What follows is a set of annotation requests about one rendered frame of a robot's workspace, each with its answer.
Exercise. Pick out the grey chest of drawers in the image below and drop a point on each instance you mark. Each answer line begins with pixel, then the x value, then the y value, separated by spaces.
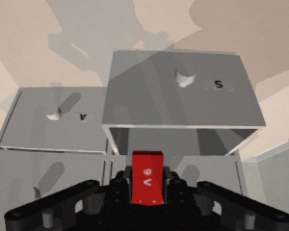
pixel 110 152

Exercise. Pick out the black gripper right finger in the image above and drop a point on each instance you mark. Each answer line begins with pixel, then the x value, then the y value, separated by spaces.
pixel 239 212

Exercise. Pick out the grey drawer front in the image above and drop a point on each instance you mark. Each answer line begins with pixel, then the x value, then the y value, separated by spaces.
pixel 45 175
pixel 221 173
pixel 205 99
pixel 76 128

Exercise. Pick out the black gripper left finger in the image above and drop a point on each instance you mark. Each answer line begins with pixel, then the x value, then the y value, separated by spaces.
pixel 56 212

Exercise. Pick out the red nine-volt battery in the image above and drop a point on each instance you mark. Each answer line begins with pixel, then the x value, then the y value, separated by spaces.
pixel 147 169

